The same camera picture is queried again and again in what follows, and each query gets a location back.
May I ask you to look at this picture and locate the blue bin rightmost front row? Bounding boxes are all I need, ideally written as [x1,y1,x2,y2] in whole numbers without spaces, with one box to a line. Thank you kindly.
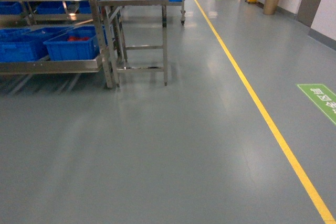
[44,26,100,61]

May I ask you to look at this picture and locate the stainless steel shelf rack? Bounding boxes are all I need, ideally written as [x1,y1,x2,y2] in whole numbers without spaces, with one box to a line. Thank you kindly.
[1,0,114,88]

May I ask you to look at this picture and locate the stainless steel side table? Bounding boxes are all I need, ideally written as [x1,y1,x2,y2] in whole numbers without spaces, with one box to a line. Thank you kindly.
[98,0,169,87]

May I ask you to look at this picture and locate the red bubble wrap bags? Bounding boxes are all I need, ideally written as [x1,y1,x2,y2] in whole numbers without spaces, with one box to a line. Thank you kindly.
[67,36,90,42]

